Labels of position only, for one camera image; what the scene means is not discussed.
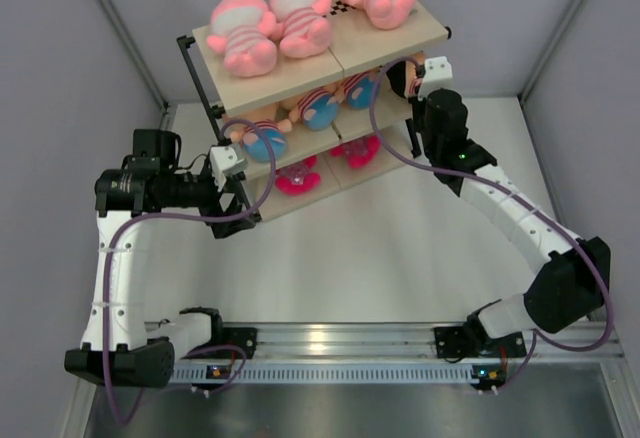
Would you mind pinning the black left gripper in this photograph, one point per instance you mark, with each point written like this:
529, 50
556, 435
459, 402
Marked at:
213, 205

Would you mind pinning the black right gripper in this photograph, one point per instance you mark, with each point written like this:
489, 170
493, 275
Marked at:
417, 105

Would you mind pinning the black-haired doll plush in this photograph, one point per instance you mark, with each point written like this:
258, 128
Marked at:
406, 77

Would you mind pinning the magenta legs doll plush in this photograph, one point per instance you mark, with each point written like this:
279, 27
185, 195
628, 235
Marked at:
358, 153
298, 178

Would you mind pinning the blue pants boy plush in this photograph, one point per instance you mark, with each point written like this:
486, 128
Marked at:
254, 139
316, 109
356, 90

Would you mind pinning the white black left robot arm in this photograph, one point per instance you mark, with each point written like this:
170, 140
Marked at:
116, 347

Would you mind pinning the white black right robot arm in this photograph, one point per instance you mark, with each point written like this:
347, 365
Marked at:
570, 274

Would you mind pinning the beige three-tier shelf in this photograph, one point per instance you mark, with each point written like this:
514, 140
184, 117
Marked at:
357, 47

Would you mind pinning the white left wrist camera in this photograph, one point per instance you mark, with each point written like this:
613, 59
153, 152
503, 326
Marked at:
226, 161

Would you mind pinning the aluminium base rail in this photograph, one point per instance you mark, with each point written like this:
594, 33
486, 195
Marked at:
401, 342

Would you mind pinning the white slotted cable duct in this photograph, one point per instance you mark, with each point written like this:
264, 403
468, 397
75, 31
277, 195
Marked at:
349, 373

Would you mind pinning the right aluminium frame post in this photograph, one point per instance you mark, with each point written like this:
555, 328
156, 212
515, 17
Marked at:
559, 32

